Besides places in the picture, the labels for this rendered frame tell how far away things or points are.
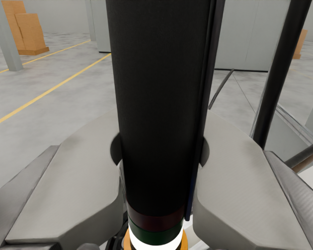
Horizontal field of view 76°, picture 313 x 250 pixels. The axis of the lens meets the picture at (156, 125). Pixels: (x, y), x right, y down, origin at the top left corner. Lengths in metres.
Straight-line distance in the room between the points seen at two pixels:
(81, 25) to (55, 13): 1.58
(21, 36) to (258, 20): 7.18
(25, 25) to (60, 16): 6.19
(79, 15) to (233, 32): 9.95
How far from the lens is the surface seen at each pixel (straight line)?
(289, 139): 1.33
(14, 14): 8.52
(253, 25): 5.82
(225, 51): 5.78
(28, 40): 8.46
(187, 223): 0.20
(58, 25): 14.55
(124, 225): 0.38
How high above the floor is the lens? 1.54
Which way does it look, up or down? 31 degrees down
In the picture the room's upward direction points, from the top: 1 degrees clockwise
